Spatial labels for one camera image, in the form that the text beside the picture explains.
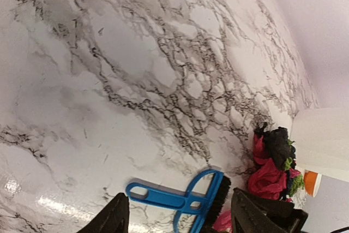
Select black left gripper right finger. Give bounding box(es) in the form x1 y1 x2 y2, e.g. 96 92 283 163
231 188 308 233

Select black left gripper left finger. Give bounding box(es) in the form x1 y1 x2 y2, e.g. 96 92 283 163
81 193 130 233

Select black paper scrap back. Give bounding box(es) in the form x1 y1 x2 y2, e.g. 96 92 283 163
254 122 296 171

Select white and orange bowl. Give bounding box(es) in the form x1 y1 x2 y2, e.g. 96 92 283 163
304 171 322 198

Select white plastic waste bin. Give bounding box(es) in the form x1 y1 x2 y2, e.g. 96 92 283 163
290 108 348 182

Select blue hand brush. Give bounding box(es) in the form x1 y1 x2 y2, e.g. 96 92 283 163
125 169 231 232

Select pink paper scrap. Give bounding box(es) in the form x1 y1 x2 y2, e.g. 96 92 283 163
213 211 233 233

